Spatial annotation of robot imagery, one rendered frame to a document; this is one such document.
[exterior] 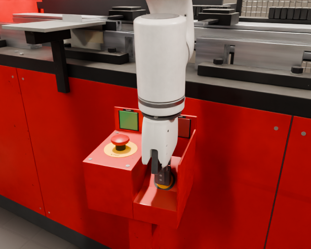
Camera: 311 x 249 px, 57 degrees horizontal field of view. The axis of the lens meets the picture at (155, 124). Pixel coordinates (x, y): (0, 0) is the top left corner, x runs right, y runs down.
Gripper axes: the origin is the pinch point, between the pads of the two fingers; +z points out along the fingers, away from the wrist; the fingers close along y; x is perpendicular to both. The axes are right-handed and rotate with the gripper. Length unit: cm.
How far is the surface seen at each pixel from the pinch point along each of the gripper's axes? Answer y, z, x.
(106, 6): -105, -19, -62
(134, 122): -9.5, -6.2, -9.7
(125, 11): -68, -23, -35
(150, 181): -0.4, 2.7, -3.0
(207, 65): -32.2, -13.9, 3.6
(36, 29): -22, -24, -42
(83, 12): -108, -16, -79
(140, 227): 2.5, 14.6, -4.9
